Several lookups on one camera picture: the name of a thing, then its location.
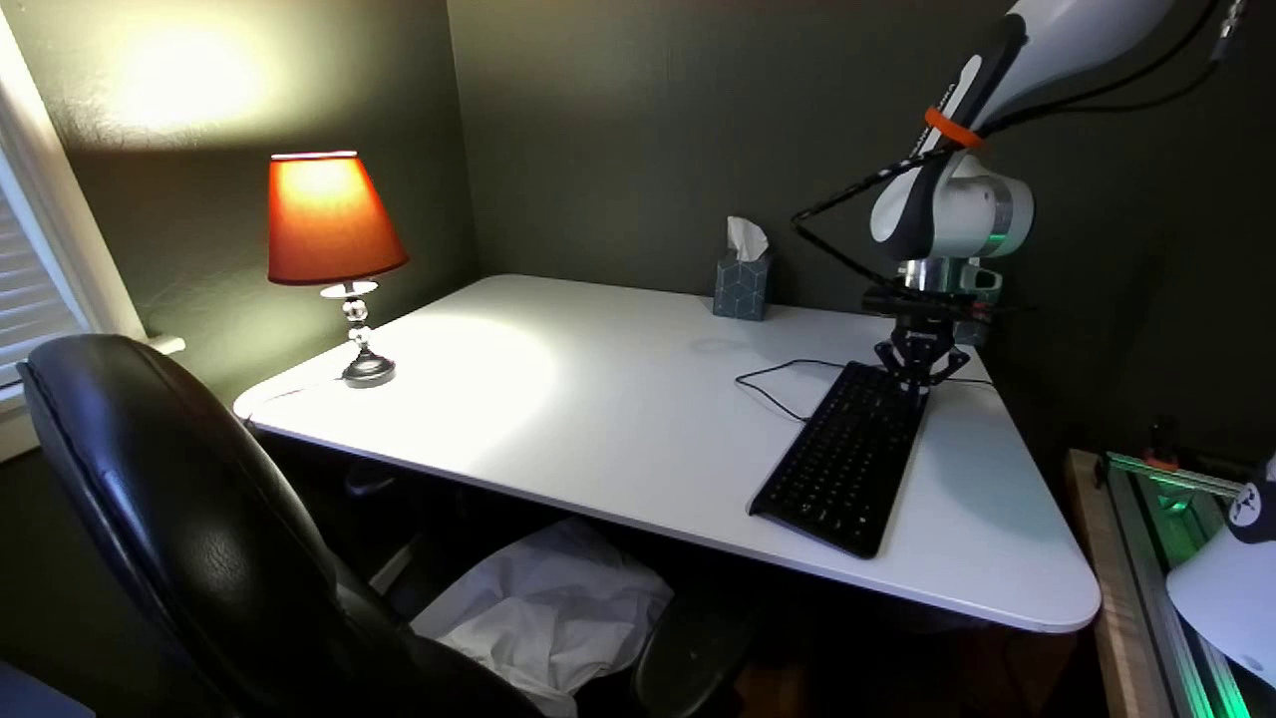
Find orange arm strap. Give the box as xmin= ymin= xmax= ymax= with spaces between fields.
xmin=920 ymin=102 xmax=989 ymax=154

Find black cap with white print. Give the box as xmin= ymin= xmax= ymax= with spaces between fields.
xmin=1221 ymin=454 xmax=1276 ymax=545

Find white window blinds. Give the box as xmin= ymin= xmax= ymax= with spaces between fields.
xmin=0 ymin=75 xmax=96 ymax=403

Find orange shade table lamp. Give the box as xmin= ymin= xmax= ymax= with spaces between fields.
xmin=264 ymin=142 xmax=414 ymax=393

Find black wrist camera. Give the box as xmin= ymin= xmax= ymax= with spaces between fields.
xmin=860 ymin=282 xmax=1001 ymax=323

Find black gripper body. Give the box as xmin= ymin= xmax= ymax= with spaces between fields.
xmin=882 ymin=316 xmax=965 ymax=361

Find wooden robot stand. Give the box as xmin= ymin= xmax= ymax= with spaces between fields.
xmin=1062 ymin=441 xmax=1276 ymax=718

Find black keyboard cable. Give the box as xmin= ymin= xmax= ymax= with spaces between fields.
xmin=729 ymin=349 xmax=997 ymax=425

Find dark teal box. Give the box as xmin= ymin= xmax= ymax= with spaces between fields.
xmin=956 ymin=300 xmax=1004 ymax=353

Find black computer keyboard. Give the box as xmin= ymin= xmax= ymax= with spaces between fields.
xmin=746 ymin=360 xmax=937 ymax=561

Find teal tissue box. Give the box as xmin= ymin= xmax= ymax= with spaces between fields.
xmin=709 ymin=250 xmax=778 ymax=328

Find white dome object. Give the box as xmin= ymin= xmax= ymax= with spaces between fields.
xmin=1165 ymin=523 xmax=1276 ymax=694

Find black leather office chair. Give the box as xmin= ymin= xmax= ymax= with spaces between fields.
xmin=14 ymin=328 xmax=539 ymax=718

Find aluminium frame rail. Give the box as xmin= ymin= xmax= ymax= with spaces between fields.
xmin=1100 ymin=448 xmax=1256 ymax=718

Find white tissue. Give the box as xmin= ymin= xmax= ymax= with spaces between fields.
xmin=722 ymin=211 xmax=775 ymax=268

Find dark round bin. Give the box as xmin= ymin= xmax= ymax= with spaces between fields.
xmin=629 ymin=587 xmax=771 ymax=718

